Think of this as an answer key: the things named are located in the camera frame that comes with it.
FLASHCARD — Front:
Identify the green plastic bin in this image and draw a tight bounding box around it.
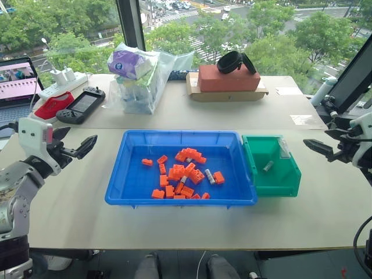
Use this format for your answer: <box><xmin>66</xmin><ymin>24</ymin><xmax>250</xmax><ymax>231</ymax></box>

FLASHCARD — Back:
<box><xmin>241</xmin><ymin>134</ymin><xmax>302</xmax><ymax>198</ymax></box>

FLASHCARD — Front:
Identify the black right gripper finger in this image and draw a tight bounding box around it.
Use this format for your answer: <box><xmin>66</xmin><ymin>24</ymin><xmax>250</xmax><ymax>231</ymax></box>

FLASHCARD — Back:
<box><xmin>324</xmin><ymin>128</ymin><xmax>350</xmax><ymax>140</ymax></box>
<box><xmin>302</xmin><ymin>139</ymin><xmax>338</xmax><ymax>163</ymax></box>

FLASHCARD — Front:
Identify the purple tissue pack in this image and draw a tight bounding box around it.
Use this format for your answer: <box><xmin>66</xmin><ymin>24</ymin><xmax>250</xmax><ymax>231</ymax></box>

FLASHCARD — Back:
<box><xmin>107</xmin><ymin>49</ymin><xmax>159</xmax><ymax>81</ymax></box>

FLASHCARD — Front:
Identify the red and white shoe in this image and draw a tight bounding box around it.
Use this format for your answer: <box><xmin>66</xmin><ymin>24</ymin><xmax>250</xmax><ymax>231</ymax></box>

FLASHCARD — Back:
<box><xmin>28</xmin><ymin>91</ymin><xmax>76</xmax><ymax>123</ymax></box>

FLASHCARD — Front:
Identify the orange plastic arch brick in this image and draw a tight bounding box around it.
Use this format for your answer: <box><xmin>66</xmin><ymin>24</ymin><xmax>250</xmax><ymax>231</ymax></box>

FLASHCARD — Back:
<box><xmin>174</xmin><ymin>147</ymin><xmax>208</xmax><ymax>164</ymax></box>

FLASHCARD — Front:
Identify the thin white cable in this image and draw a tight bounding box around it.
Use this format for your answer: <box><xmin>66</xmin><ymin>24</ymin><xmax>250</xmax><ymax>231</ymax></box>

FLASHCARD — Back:
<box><xmin>195</xmin><ymin>249</ymin><xmax>208</xmax><ymax>279</ymax></box>

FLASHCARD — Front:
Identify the open laptop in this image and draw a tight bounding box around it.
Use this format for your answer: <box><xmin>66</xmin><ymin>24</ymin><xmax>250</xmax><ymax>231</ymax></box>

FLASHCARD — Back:
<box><xmin>0</xmin><ymin>56</ymin><xmax>45</xmax><ymax>139</ymax></box>

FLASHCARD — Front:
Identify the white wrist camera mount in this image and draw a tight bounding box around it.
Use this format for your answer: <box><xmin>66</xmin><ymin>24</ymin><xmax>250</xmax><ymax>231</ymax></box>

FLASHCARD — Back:
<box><xmin>17</xmin><ymin>117</ymin><xmax>62</xmax><ymax>176</ymax></box>
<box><xmin>349</xmin><ymin>112</ymin><xmax>372</xmax><ymax>168</ymax></box>

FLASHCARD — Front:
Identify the blue plastic tray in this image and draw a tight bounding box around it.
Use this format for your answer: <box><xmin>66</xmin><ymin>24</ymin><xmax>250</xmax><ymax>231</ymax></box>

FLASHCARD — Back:
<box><xmin>104</xmin><ymin>130</ymin><xmax>259</xmax><ymax>209</ymax></box>

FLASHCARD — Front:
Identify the white power strip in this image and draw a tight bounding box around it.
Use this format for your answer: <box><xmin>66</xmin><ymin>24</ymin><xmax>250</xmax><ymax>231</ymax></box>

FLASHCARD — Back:
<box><xmin>38</xmin><ymin>71</ymin><xmax>90</xmax><ymax>101</ymax></box>

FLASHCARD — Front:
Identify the black monitor clamp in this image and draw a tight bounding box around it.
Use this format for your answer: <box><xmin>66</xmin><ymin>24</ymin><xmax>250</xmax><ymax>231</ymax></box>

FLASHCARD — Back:
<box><xmin>315</xmin><ymin>95</ymin><xmax>349</xmax><ymax>130</ymax></box>

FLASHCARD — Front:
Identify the dark rounded shape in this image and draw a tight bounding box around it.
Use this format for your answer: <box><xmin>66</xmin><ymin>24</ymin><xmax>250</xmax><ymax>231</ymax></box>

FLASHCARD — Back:
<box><xmin>134</xmin><ymin>251</ymin><xmax>161</xmax><ymax>279</ymax></box>
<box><xmin>206</xmin><ymin>253</ymin><xmax>241</xmax><ymax>279</ymax></box>

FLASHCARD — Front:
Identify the white charger plug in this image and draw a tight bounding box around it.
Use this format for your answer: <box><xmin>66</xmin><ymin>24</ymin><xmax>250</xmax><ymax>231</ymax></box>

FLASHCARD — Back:
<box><xmin>49</xmin><ymin>69</ymin><xmax>69</xmax><ymax>85</ymax></box>
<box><xmin>64</xmin><ymin>66</ymin><xmax>77</xmax><ymax>83</ymax></box>

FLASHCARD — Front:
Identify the clear plastic label holder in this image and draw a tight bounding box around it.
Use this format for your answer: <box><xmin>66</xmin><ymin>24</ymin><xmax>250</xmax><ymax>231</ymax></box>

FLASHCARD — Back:
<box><xmin>278</xmin><ymin>138</ymin><xmax>291</xmax><ymax>160</ymax></box>

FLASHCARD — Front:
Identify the white water bottle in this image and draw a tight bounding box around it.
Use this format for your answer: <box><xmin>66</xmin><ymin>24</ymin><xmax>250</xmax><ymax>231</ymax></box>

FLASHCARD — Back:
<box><xmin>310</xmin><ymin>76</ymin><xmax>339</xmax><ymax>107</ymax></box>

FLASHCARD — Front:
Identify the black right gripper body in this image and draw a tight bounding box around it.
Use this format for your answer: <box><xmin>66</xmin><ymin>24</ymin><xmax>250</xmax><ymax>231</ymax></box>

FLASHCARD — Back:
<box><xmin>333</xmin><ymin>132</ymin><xmax>362</xmax><ymax>164</ymax></box>

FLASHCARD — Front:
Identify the brown cardboard box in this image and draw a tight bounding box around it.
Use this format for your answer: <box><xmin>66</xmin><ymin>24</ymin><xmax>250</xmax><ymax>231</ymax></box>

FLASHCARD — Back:
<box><xmin>185</xmin><ymin>71</ymin><xmax>270</xmax><ymax>103</ymax></box>

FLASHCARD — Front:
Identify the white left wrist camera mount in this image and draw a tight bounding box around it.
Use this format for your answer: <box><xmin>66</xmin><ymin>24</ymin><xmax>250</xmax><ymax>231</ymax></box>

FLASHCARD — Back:
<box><xmin>17</xmin><ymin>117</ymin><xmax>62</xmax><ymax>176</ymax></box>

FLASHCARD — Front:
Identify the black handheld game console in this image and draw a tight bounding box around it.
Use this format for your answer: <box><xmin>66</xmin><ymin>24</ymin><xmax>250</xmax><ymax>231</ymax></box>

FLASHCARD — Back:
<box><xmin>55</xmin><ymin>87</ymin><xmax>106</xmax><ymax>126</ymax></box>

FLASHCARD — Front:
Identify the black window pillar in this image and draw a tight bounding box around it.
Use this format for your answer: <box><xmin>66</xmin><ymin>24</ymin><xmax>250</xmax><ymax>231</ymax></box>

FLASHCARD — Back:
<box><xmin>115</xmin><ymin>0</ymin><xmax>146</xmax><ymax>52</ymax></box>

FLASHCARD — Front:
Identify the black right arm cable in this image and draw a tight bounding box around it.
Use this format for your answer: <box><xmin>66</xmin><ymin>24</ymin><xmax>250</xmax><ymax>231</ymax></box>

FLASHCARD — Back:
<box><xmin>352</xmin><ymin>215</ymin><xmax>372</xmax><ymax>277</ymax></box>

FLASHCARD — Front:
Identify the red brick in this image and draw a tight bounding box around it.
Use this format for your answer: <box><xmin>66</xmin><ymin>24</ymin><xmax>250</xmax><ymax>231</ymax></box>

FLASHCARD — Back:
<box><xmin>197</xmin><ymin>64</ymin><xmax>262</xmax><ymax>94</ymax></box>

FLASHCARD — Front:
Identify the black monitor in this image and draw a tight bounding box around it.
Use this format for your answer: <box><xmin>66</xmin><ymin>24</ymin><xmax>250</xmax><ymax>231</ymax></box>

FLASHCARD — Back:
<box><xmin>327</xmin><ymin>37</ymin><xmax>372</xmax><ymax>115</ymax></box>

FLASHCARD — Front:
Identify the blue patterned packet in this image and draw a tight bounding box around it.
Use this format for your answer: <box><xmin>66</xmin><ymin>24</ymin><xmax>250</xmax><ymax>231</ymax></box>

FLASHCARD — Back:
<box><xmin>167</xmin><ymin>69</ymin><xmax>202</xmax><ymax>81</ymax></box>

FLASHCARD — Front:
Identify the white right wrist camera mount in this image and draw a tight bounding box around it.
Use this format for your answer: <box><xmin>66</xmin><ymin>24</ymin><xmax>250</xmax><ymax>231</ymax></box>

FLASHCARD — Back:
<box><xmin>349</xmin><ymin>112</ymin><xmax>372</xmax><ymax>168</ymax></box>

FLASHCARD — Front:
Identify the white charger cable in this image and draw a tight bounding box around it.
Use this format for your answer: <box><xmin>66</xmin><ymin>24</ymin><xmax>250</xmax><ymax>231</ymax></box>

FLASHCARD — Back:
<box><xmin>28</xmin><ymin>59</ymin><xmax>55</xmax><ymax>117</ymax></box>

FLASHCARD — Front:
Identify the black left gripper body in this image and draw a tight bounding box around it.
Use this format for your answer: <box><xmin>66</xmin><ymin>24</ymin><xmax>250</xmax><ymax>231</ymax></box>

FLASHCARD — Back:
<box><xmin>46</xmin><ymin>138</ymin><xmax>73</xmax><ymax>172</ymax></box>

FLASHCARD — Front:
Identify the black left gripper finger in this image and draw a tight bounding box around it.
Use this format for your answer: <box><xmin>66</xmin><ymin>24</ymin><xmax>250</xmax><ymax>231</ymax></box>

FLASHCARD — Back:
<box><xmin>52</xmin><ymin>126</ymin><xmax>71</xmax><ymax>144</ymax></box>
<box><xmin>69</xmin><ymin>134</ymin><xmax>98</xmax><ymax>160</ymax></box>

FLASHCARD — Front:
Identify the clear plastic bag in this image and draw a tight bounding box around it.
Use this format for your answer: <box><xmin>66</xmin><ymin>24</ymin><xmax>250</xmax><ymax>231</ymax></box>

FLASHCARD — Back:
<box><xmin>106</xmin><ymin>41</ymin><xmax>195</xmax><ymax>115</ymax></box>

